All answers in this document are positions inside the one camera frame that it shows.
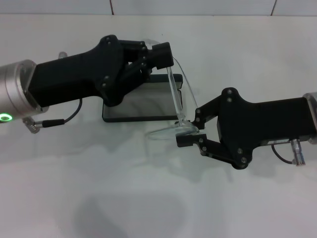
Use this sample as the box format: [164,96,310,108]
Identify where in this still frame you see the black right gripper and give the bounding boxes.
[176,86,313,171]

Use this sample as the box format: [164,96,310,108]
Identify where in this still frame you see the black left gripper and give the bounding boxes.
[25,34,130,108]

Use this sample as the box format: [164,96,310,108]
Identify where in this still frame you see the clear white glasses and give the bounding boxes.
[145,38,200,142]

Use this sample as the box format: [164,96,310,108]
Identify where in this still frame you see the black glasses case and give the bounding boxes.
[101,73,184,123]

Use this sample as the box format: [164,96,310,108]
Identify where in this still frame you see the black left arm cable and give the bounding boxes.
[22,98,84,134]

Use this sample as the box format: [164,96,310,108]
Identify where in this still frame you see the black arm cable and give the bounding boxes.
[22,98,84,134]
[271,139,307,166]

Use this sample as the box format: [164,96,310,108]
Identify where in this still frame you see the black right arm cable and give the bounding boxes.
[271,139,307,166]

